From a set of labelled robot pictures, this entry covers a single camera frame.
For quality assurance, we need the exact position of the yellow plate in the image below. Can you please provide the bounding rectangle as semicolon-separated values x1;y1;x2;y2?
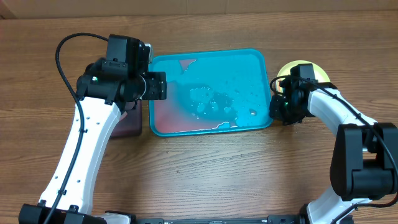
272;60;335;95

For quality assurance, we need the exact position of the teal serving tray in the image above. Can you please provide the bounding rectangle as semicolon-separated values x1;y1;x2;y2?
149;49;273;137

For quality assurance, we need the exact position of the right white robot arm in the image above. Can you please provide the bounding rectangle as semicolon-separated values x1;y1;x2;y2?
267;60;397;224

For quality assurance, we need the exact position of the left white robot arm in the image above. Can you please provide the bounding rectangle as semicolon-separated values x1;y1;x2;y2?
18;34;167;224

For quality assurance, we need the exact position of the dark maroon tray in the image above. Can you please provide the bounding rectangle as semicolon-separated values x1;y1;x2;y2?
111;101;142;138

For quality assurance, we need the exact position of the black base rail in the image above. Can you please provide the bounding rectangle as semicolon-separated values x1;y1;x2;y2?
134;215;306;224

